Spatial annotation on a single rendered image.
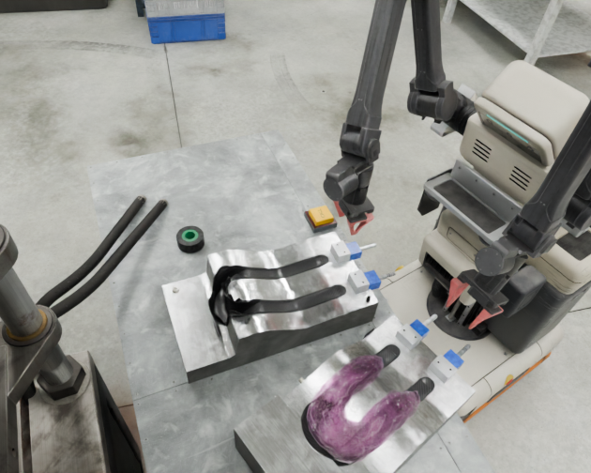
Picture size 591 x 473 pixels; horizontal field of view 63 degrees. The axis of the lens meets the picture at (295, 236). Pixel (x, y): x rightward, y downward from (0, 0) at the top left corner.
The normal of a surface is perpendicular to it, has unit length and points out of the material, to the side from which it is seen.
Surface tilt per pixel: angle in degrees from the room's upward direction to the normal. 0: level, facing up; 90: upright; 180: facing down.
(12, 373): 0
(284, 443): 0
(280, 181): 0
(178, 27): 91
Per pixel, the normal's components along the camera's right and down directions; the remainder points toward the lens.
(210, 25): 0.28, 0.74
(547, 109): -0.51, -0.24
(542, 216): -0.83, 0.38
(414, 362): 0.07, -0.67
